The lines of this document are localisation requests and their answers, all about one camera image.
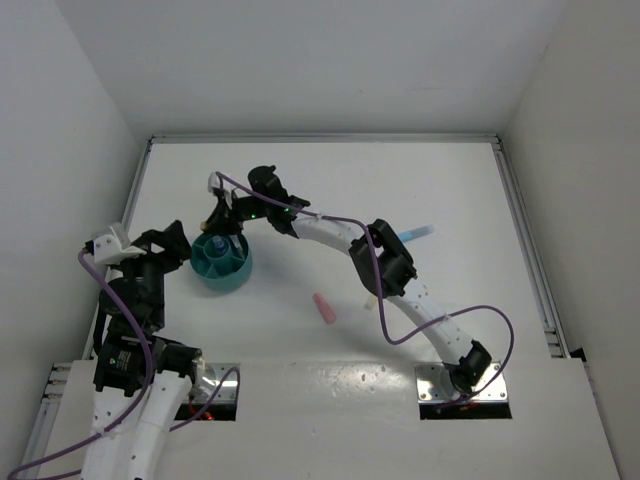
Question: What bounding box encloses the blue highlighter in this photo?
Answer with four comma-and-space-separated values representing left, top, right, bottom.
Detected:
399, 225, 435, 242

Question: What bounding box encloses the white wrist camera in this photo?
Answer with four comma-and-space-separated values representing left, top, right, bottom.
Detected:
85, 222, 146, 265
207, 172, 234, 208

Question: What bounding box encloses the clear blue-capped glue bottle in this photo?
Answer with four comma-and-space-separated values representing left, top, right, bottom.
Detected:
211, 236, 229, 257

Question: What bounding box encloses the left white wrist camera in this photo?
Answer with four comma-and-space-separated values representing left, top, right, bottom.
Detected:
85, 222, 146, 265

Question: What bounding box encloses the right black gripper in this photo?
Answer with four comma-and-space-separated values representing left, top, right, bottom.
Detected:
206, 190, 272, 235

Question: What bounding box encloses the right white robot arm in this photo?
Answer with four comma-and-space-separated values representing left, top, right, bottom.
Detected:
201, 166, 492, 397

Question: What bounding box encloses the pink highlighter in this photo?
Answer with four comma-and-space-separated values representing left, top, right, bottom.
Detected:
312, 292, 337, 325

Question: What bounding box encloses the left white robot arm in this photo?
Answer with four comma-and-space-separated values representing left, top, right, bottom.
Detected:
79, 220, 204, 479

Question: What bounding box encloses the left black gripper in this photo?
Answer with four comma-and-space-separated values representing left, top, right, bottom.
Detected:
112, 219, 192, 328

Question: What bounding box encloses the metal base plate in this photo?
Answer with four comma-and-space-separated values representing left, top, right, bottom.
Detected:
190, 363, 240, 406
414, 362, 509, 405

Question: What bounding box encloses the aluminium table frame rail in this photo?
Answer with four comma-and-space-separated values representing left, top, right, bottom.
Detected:
19, 132, 591, 480

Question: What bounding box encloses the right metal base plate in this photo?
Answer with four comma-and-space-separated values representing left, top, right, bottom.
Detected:
414, 362, 509, 405

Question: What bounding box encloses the teal round organizer container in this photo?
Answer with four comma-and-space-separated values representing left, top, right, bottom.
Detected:
190, 234, 253, 293

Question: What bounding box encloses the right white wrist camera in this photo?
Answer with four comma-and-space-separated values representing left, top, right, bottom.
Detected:
207, 172, 234, 208

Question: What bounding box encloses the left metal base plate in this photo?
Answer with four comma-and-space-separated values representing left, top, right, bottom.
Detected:
190, 363, 240, 406

